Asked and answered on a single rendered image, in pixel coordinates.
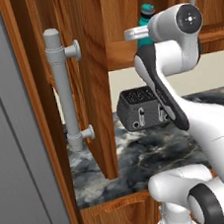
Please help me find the teal water bottle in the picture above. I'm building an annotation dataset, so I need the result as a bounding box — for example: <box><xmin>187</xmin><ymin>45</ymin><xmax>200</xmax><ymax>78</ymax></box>
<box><xmin>131</xmin><ymin>1</ymin><xmax>161</xmax><ymax>51</ymax></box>

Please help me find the wooden fridge side panel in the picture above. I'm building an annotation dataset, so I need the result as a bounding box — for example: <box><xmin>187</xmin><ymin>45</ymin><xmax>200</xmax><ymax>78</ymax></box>
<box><xmin>0</xmin><ymin>0</ymin><xmax>83</xmax><ymax>224</ymax></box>

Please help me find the long grey door handle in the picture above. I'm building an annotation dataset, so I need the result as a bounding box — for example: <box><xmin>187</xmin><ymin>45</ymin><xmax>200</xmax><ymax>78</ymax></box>
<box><xmin>41</xmin><ymin>24</ymin><xmax>99</xmax><ymax>156</ymax></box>

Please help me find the grey fridge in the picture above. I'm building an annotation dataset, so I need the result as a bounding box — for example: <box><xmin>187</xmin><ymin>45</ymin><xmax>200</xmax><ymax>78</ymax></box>
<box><xmin>0</xmin><ymin>0</ymin><xmax>77</xmax><ymax>224</ymax></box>

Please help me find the wooden drawer front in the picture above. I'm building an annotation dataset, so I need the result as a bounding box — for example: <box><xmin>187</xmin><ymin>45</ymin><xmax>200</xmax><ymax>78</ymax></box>
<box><xmin>77</xmin><ymin>187</ymin><xmax>166</xmax><ymax>224</ymax></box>

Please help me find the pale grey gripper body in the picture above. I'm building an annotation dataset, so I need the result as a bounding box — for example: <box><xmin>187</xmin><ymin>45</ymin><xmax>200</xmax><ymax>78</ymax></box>
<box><xmin>122</xmin><ymin>25</ymin><xmax>152</xmax><ymax>43</ymax></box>

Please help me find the wooden wall cabinet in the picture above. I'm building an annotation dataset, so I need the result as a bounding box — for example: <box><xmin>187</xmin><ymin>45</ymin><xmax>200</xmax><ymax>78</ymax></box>
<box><xmin>99</xmin><ymin>0</ymin><xmax>224</xmax><ymax>73</ymax></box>

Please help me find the wooden cabinet door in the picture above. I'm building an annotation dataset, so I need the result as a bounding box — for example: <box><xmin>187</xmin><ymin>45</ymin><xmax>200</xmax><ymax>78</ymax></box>
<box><xmin>8</xmin><ymin>0</ymin><xmax>124</xmax><ymax>190</ymax></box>

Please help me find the black toaster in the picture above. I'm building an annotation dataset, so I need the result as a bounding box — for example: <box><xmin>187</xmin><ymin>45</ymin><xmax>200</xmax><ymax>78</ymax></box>
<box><xmin>113</xmin><ymin>82</ymin><xmax>174</xmax><ymax>134</ymax></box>

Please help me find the curved wooden drawer handle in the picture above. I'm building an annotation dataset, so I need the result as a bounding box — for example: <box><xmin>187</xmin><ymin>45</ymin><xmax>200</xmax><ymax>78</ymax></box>
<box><xmin>91</xmin><ymin>191</ymin><xmax>154</xmax><ymax>218</ymax></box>

